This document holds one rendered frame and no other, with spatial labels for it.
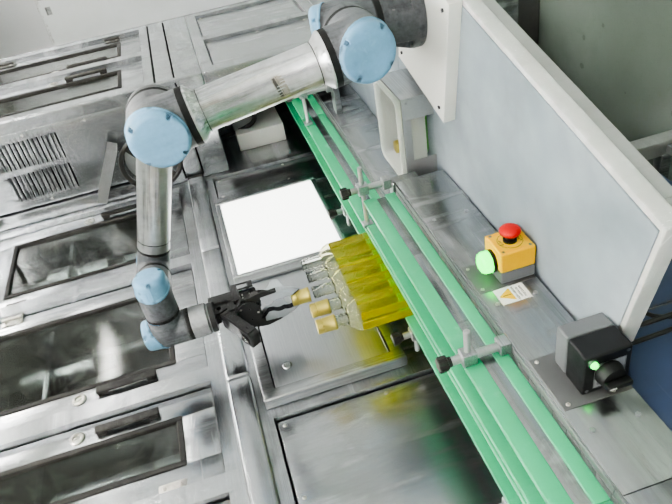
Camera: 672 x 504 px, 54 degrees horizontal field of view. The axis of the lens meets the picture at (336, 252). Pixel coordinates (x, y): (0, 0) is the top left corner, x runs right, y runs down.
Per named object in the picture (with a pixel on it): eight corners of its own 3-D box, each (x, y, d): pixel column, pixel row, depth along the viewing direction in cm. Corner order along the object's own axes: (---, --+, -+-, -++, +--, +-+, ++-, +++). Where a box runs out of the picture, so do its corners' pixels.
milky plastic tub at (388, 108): (411, 145, 181) (381, 154, 179) (404, 67, 167) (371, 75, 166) (436, 174, 167) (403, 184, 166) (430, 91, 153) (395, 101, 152)
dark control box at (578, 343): (600, 345, 109) (554, 360, 108) (605, 309, 104) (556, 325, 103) (631, 380, 102) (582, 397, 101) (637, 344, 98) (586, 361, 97)
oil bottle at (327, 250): (398, 239, 172) (319, 262, 169) (396, 222, 168) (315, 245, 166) (406, 251, 167) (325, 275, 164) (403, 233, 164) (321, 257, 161)
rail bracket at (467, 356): (504, 340, 116) (433, 363, 114) (504, 309, 111) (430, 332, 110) (515, 355, 112) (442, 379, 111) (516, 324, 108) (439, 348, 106)
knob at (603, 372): (619, 376, 101) (633, 392, 99) (592, 385, 101) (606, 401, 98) (622, 356, 99) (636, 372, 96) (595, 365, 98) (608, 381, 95)
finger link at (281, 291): (289, 267, 156) (253, 283, 156) (295, 282, 151) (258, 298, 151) (294, 277, 158) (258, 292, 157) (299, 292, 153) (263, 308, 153)
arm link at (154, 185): (125, 68, 138) (128, 267, 162) (124, 85, 129) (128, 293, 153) (182, 72, 141) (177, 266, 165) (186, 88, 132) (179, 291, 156)
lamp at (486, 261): (487, 262, 128) (473, 267, 128) (487, 244, 125) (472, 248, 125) (498, 276, 125) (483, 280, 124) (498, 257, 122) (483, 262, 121)
